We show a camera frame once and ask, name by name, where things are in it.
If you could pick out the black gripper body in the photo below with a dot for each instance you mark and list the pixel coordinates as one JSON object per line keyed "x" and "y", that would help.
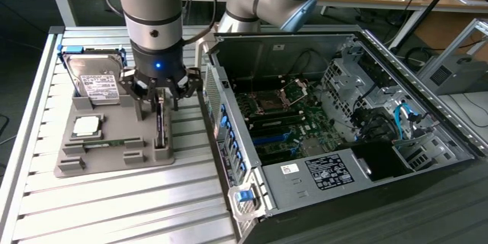
{"x": 157, "y": 55}

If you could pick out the green graphics card black fan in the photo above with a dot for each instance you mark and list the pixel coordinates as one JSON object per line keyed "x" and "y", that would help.
{"x": 161, "y": 129}

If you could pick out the silver hard disk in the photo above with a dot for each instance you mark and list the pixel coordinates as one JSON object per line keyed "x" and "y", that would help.
{"x": 94, "y": 69}

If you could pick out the grey parts rack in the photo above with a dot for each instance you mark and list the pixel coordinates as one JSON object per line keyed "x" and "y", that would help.
{"x": 113, "y": 129}

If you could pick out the silver CPU chip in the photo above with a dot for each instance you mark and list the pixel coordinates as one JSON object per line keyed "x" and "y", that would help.
{"x": 85, "y": 126}

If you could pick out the hard disk drive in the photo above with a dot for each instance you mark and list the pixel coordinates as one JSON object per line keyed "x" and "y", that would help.
{"x": 72, "y": 50}

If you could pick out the green RAM stick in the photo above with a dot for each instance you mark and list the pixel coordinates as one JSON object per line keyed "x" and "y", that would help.
{"x": 104, "y": 143}

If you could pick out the CPU socket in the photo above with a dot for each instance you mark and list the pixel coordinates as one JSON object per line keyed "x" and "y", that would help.
{"x": 270, "y": 103}

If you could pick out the metal socket cover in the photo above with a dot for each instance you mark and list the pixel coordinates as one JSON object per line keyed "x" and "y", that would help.
{"x": 294, "y": 92}

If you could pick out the green motherboard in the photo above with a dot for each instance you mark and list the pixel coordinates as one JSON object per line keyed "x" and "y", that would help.
{"x": 321, "y": 129}

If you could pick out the grey chipset heatsink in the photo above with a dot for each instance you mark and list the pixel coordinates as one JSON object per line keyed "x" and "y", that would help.
{"x": 313, "y": 146}

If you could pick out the blue case latch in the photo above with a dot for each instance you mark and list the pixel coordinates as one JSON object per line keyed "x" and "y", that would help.
{"x": 244, "y": 196}

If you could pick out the grey power supply unit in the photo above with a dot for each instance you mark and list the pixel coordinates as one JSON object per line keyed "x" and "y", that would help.
{"x": 289, "y": 189}

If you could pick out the black open PC case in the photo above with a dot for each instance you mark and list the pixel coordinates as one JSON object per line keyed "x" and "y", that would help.
{"x": 342, "y": 221}

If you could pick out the black stand pole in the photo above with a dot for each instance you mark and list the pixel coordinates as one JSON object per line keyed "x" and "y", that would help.
{"x": 425, "y": 12}

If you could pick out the grey computer tower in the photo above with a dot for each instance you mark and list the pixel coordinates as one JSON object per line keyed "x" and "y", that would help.
{"x": 461, "y": 78}

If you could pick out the metal disk bay bracket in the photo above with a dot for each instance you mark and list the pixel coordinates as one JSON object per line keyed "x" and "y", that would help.
{"x": 418, "y": 152}

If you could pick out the aluminium profile frame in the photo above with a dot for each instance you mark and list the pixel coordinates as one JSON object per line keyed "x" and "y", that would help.
{"x": 461, "y": 41}

